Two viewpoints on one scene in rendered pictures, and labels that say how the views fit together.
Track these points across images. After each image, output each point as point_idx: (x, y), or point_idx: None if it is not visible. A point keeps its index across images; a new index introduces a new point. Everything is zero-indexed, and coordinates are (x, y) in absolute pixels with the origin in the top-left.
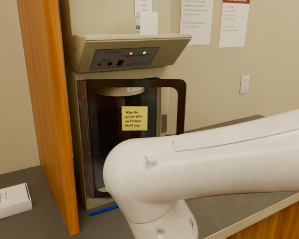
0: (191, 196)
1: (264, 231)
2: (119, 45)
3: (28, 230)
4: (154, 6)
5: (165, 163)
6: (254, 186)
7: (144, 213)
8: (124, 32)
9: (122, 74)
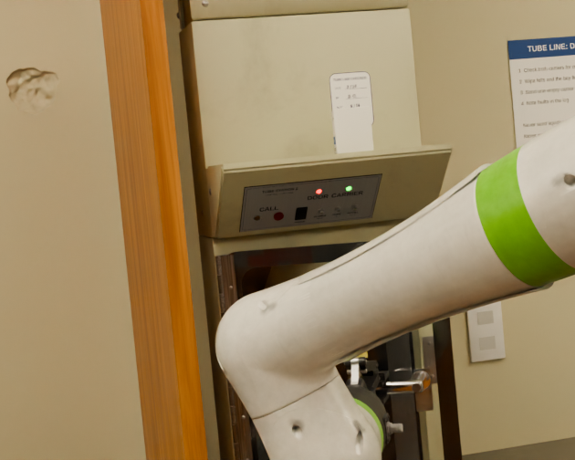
0: (323, 348)
1: None
2: (290, 176)
3: None
4: (375, 97)
5: (286, 301)
6: (382, 307)
7: (269, 392)
8: (312, 153)
9: (315, 242)
